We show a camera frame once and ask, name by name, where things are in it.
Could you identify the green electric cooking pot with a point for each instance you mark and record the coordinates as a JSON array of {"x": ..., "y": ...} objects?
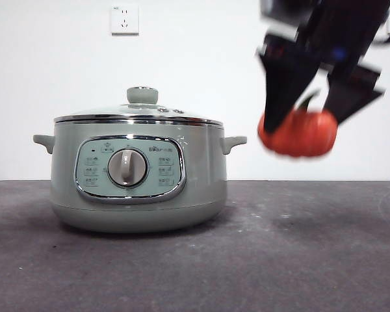
[{"x": 201, "y": 175}]

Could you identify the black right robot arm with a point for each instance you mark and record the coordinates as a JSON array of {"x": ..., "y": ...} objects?
[{"x": 338, "y": 26}]

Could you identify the orange pumpkin with green stem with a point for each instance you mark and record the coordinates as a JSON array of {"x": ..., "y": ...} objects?
[{"x": 302, "y": 138}]

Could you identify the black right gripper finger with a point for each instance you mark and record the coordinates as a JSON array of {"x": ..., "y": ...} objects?
[
  {"x": 351, "y": 97},
  {"x": 281, "y": 84}
]

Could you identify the glass lid with green knob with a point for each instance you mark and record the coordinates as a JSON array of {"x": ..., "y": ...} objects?
[{"x": 142, "y": 95}]

